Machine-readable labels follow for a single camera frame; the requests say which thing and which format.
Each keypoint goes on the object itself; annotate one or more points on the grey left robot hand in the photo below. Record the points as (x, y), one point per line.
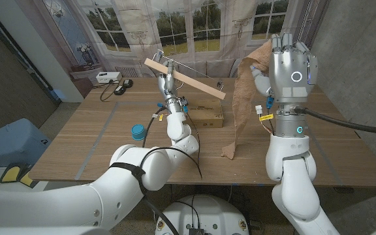
(170, 93)

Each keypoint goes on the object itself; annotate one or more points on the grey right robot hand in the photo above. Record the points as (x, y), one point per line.
(289, 65)

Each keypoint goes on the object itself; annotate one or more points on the wooden stand with metal rod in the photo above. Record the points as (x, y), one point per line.
(201, 85)

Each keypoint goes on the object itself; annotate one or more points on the beige arm wrap bandage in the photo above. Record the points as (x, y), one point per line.
(243, 98)

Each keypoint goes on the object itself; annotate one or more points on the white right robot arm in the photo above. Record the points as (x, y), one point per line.
(292, 169)

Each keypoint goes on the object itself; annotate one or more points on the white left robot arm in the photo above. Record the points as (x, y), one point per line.
(77, 202)

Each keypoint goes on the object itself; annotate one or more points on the brown cardboard box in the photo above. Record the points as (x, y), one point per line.
(207, 115)

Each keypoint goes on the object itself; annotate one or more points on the blue cup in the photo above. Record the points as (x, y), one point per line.
(138, 132)

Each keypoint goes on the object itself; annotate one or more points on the black power adapter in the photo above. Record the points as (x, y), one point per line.
(128, 83)
(119, 90)

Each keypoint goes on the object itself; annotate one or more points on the printed window backdrop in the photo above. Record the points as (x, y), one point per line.
(181, 32)

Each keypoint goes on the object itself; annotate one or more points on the white power strip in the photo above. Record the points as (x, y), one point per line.
(108, 77)

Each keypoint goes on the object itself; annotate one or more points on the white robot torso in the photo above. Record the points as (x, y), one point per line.
(214, 215)

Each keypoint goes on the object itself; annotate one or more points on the yellow black foot pedal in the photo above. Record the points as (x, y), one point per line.
(29, 178)
(10, 174)

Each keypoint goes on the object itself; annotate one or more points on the blue plastic bin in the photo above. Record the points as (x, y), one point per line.
(8, 140)

